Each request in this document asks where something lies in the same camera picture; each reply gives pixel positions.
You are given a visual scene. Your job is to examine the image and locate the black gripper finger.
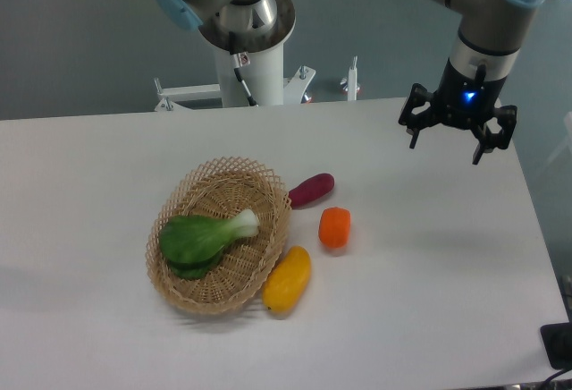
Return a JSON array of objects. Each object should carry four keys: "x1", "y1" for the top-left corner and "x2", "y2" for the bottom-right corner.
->
[
  {"x1": 471, "y1": 106, "x2": 517, "y2": 165},
  {"x1": 398, "y1": 83, "x2": 441, "y2": 149}
]

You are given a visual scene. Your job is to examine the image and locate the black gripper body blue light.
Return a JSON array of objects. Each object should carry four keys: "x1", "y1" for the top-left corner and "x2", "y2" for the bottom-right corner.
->
[{"x1": 430, "y1": 60, "x2": 507, "y2": 130}]

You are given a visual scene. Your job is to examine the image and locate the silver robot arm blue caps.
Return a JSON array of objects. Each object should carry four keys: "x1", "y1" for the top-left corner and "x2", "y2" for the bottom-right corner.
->
[{"x1": 156, "y1": 0, "x2": 544, "y2": 161}]

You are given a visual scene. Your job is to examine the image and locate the purple sweet potato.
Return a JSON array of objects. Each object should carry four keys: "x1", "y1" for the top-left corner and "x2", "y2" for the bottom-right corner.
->
[{"x1": 289, "y1": 173, "x2": 335, "y2": 209}]

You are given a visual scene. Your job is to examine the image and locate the orange fruit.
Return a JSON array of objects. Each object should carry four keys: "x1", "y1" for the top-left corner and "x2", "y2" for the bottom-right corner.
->
[{"x1": 318, "y1": 207, "x2": 351, "y2": 249}]

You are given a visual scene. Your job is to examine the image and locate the black device at table edge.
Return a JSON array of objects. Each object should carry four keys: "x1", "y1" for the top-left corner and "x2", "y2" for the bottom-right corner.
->
[{"x1": 540, "y1": 322, "x2": 571, "y2": 369}]

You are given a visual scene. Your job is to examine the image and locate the yellow mango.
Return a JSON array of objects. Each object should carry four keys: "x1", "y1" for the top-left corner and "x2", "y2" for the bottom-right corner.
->
[{"x1": 262, "y1": 246, "x2": 312, "y2": 314}]

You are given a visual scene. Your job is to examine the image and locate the woven wicker basket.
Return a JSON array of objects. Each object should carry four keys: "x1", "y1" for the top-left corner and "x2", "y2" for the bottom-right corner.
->
[{"x1": 146, "y1": 157, "x2": 291, "y2": 315}]

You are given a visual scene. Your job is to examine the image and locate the green bok choy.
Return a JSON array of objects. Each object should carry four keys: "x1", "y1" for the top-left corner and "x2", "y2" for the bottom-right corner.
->
[{"x1": 158, "y1": 209, "x2": 260, "y2": 280}]

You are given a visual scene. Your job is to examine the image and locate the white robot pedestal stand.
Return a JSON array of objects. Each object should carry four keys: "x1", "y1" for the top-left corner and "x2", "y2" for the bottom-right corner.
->
[{"x1": 153, "y1": 45, "x2": 364, "y2": 112}]

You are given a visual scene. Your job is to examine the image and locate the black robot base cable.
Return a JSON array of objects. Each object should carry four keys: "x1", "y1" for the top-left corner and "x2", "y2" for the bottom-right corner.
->
[{"x1": 227, "y1": 30, "x2": 259, "y2": 107}]

